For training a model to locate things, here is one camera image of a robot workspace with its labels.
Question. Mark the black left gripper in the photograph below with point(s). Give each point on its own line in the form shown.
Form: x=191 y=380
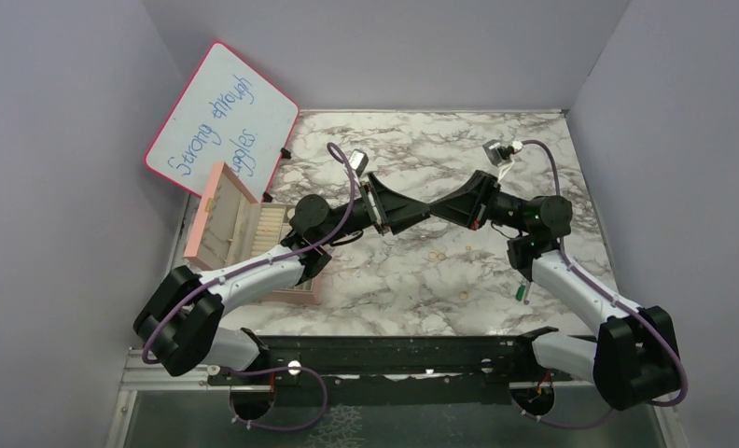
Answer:
x=388 y=210

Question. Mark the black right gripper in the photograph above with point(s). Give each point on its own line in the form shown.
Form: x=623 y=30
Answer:
x=472 y=203

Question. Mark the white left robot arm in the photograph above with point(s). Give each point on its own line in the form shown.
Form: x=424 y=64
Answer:
x=180 y=323

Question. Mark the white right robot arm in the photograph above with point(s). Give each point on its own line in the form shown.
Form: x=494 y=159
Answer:
x=634 y=357

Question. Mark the pink jewelry box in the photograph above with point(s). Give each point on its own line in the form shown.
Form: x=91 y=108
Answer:
x=230 y=228

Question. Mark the green marker pen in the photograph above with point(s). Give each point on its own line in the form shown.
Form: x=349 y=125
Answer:
x=521 y=292

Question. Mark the pink framed whiteboard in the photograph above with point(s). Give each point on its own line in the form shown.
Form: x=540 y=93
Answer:
x=230 y=113

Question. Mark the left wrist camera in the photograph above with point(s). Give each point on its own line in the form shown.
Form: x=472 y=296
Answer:
x=359 y=161

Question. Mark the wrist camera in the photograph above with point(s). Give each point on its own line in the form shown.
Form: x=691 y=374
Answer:
x=359 y=161
x=500 y=156

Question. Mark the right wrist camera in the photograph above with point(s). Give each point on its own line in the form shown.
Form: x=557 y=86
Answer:
x=500 y=156

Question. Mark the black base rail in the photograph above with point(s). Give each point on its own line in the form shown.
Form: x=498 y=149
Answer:
x=379 y=371

